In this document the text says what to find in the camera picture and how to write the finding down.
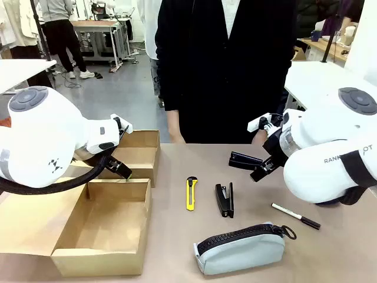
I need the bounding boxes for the white black marker pen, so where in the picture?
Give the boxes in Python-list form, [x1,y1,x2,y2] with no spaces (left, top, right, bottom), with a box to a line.
[270,202,322,230]

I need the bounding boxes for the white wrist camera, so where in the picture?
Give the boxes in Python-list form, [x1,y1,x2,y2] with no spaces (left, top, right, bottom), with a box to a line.
[246,113,285,133]
[110,114,134,136]

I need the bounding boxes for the large white table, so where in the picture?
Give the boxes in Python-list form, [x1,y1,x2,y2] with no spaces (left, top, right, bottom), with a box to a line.
[283,60,377,114]

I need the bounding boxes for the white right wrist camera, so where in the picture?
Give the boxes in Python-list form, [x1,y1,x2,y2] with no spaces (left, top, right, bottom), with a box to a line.
[246,113,285,133]

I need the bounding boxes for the person's right hand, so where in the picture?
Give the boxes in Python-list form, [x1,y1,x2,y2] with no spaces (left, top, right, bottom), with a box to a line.
[167,117,187,144]

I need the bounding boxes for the wooden bench table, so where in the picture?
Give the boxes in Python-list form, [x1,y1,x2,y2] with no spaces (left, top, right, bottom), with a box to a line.
[300,37,354,68]

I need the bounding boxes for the small open cardboard box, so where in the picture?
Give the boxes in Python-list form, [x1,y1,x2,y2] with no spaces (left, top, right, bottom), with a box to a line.
[70,129,161,189]

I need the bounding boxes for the person in grey hoodie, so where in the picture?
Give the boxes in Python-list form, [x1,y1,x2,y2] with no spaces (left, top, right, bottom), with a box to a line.
[38,0,95,80]

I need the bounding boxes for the person in white clothes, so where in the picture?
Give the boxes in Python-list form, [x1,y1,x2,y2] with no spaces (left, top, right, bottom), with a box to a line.
[137,0,163,100]

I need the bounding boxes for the person in dark jacket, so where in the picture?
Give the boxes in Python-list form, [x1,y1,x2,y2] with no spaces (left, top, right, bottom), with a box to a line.
[296,0,328,39]

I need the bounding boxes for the wood top workbench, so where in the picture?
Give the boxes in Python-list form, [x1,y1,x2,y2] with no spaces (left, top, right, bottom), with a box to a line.
[70,19,125,69]

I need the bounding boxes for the person in black cardigan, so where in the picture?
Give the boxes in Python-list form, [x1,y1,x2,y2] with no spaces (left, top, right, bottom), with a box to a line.
[154,0,298,145]

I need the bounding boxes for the large open cardboard box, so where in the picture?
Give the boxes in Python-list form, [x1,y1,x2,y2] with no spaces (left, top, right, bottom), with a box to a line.
[0,176,153,278]

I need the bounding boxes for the person's left hand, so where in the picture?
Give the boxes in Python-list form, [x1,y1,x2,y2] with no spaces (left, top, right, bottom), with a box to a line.
[251,129,269,146]

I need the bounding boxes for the black right arm cable sleeve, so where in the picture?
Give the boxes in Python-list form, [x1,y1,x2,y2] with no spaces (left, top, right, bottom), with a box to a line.
[318,150,377,207]

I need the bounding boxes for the yellow utility knife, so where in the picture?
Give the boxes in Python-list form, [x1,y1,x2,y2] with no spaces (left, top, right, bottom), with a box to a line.
[186,176,199,212]

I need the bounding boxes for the person in purple top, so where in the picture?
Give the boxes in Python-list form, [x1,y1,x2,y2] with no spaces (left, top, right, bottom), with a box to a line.
[320,0,365,38]

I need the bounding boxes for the background cardboard box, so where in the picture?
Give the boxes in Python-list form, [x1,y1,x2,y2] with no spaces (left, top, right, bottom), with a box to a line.
[291,46,307,62]

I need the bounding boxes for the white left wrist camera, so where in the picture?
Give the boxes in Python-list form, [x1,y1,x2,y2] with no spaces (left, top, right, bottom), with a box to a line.
[110,114,134,136]

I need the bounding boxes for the person in beige coat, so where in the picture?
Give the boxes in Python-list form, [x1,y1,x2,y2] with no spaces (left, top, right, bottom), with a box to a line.
[0,0,41,60]

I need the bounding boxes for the black stapler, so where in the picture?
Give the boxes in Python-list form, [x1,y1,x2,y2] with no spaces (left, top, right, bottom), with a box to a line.
[214,182,235,219]
[228,151,263,172]

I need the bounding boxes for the black stand pole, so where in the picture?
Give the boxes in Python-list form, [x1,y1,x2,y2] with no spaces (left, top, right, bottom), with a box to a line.
[320,0,341,64]

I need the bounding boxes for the black left arm cable sleeve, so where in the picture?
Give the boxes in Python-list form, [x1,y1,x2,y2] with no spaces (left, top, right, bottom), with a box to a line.
[0,154,111,196]

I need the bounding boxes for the white side table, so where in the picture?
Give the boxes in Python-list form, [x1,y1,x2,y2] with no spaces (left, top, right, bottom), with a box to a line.
[0,58,57,95]

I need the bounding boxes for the light grey zipper pencil case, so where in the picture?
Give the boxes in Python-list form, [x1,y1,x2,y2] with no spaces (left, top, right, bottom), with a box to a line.
[193,221,297,276]

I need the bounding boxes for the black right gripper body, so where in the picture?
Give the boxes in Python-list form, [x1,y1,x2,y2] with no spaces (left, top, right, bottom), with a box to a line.
[263,128,288,166]

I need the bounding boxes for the black arm cable sleeve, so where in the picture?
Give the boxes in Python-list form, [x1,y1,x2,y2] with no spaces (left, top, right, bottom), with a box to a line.
[318,150,377,207]
[0,154,111,196]

